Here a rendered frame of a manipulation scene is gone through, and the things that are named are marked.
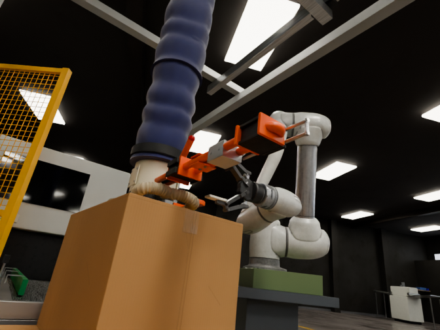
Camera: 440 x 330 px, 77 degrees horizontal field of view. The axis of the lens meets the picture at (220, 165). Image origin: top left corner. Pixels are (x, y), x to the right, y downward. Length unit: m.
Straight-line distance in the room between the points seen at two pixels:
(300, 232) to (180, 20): 1.15
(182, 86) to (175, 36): 0.24
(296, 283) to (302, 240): 0.22
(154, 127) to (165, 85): 0.20
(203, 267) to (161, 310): 0.16
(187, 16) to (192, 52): 0.20
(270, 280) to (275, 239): 0.23
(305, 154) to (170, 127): 0.73
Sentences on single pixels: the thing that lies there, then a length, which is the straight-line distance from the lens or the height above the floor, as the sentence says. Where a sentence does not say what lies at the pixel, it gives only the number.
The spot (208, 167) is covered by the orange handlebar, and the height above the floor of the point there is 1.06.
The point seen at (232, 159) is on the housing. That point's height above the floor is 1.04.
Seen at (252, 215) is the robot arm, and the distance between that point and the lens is 1.15.
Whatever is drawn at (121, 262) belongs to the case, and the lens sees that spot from 0.72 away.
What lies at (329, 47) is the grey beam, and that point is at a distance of 3.33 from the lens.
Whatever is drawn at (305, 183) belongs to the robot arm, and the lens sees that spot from 1.49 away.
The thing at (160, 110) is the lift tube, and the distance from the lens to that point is 1.14.
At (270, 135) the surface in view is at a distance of 0.59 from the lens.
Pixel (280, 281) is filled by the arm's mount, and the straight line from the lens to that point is 1.35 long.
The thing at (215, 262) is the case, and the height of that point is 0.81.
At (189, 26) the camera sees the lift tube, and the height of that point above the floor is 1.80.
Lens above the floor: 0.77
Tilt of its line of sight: 22 degrees up
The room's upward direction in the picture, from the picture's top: 7 degrees clockwise
